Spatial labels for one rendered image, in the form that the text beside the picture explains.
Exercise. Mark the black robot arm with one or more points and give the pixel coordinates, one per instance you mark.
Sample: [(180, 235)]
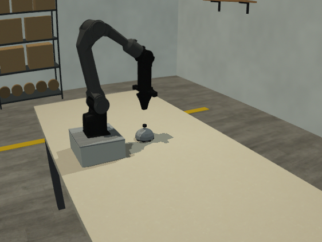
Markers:
[(96, 121)]

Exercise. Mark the grey dome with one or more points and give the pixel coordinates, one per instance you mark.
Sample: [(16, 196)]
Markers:
[(144, 134)]

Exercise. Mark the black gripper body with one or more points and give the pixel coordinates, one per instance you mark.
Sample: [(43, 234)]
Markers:
[(145, 86)]

